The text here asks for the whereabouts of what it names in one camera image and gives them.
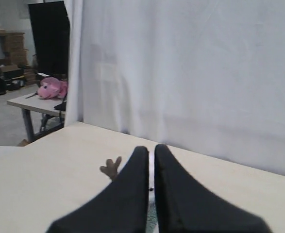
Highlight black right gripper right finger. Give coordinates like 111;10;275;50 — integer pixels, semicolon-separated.
154;144;271;233

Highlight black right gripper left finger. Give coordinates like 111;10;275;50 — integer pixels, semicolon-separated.
47;146;149;233

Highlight white plush snowman toy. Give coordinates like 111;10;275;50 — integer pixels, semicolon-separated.
100;149;157;233

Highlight green knitted scarf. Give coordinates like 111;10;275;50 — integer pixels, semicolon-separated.
146;203;157;233

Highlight grey side table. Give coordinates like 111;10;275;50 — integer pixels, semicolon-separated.
7;94;65;142

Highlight white backdrop curtain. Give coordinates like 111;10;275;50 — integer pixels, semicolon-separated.
65;0;285;175

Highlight pink plush toy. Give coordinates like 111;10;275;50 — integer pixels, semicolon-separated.
37;77;68;100

